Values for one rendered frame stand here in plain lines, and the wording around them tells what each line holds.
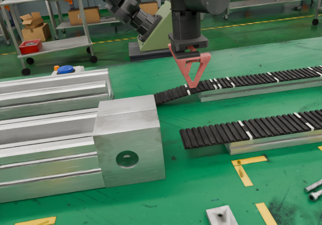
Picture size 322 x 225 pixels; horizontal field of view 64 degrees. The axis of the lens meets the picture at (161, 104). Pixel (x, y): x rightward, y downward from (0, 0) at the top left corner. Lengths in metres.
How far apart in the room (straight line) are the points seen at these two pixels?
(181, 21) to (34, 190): 0.38
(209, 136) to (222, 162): 0.04
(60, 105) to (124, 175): 0.23
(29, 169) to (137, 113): 0.16
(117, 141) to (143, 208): 0.10
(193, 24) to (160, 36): 0.48
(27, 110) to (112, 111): 0.23
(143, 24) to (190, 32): 0.51
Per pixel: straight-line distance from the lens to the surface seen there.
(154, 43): 1.00
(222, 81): 0.61
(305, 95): 0.65
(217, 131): 0.44
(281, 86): 0.66
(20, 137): 0.47
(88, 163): 0.38
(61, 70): 0.70
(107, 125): 0.36
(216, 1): 0.46
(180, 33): 0.52
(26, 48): 3.58
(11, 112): 0.59
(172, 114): 0.55
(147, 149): 0.36
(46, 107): 0.56
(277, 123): 0.47
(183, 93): 0.57
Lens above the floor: 1.06
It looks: 28 degrees down
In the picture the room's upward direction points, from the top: 6 degrees counter-clockwise
